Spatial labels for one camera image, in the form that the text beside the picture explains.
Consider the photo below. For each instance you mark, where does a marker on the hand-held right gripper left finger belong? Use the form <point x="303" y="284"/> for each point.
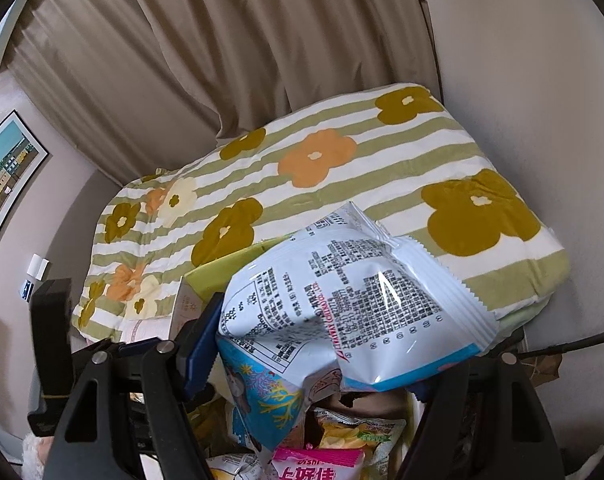
<point x="202" y="355"/>

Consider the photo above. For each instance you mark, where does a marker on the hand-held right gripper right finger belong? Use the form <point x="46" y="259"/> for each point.
<point x="447" y="410"/>

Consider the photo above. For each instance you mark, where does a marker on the blue white snack packet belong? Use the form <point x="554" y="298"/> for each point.
<point x="357" y="300"/>
<point x="262" y="400"/>

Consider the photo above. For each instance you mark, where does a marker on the green yellow cardboard box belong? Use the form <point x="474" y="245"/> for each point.
<point x="209" y="272"/>

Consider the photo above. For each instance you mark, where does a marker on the yellow snack packet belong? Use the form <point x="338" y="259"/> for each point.
<point x="357" y="432"/>

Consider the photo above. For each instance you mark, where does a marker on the pink snack packet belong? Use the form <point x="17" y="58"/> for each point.
<point x="317" y="465"/>

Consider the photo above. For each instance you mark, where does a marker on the small blue white pack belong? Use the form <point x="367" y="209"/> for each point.
<point x="28" y="290"/>

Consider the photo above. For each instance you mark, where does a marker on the white embroidered table cloth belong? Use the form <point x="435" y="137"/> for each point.
<point x="142" y="330"/>

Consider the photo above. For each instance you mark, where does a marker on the white tissue roll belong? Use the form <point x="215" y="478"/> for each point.
<point x="37" y="266"/>

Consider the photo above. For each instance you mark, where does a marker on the grey upholstered headboard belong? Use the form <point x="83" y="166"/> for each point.
<point x="72" y="240"/>

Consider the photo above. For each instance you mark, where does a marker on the brown crumpled paper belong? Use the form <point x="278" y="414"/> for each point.
<point x="547" y="367"/>

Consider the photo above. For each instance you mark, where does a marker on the floral striped blanket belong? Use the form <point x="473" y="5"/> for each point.
<point x="332" y="185"/>

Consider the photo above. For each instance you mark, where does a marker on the beige curtain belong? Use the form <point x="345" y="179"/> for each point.
<point x="207" y="35"/>

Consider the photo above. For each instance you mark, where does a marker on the framed wall poster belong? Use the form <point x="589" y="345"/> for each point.
<point x="7" y="175"/>

